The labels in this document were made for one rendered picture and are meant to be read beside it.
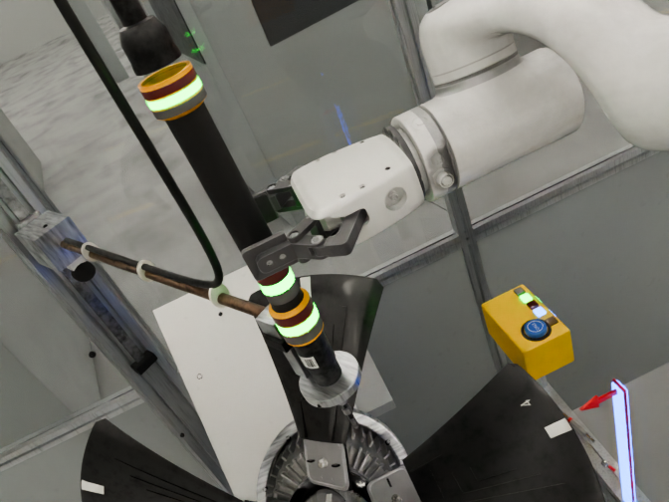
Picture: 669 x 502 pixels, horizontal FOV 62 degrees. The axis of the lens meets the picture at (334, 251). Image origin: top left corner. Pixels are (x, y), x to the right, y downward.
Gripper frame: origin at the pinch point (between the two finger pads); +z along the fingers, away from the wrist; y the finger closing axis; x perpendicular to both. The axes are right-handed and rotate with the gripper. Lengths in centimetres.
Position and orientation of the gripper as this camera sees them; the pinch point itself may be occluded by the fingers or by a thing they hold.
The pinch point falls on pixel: (253, 236)
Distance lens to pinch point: 50.9
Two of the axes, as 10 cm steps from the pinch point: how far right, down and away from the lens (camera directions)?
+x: -3.4, -7.6, -5.6
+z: -9.0, 4.4, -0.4
